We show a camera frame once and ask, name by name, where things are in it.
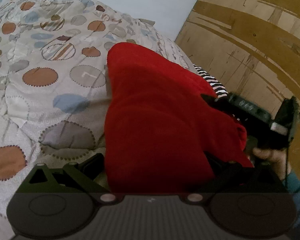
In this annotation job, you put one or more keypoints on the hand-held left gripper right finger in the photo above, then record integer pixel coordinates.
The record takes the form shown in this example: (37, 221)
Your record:
(227, 172)

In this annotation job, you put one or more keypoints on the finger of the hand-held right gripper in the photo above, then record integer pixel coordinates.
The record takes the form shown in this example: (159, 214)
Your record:
(215, 103)

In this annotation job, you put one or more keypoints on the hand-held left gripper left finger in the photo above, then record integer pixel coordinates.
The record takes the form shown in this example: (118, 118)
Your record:
(93, 163)

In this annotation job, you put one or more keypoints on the red long-sleeve shirt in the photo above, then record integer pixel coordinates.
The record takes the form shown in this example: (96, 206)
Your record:
(160, 120)

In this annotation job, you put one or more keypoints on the person's right hand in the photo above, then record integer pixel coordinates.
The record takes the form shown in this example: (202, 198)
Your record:
(277, 160)

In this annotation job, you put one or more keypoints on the black-and-white striped bed sheet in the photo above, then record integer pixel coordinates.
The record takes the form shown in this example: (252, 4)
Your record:
(215, 83)

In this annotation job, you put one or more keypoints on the plywood board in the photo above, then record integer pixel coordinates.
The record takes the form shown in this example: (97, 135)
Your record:
(252, 42)

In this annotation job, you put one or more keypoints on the circle-patterned quilt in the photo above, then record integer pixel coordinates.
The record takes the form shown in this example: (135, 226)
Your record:
(52, 80)

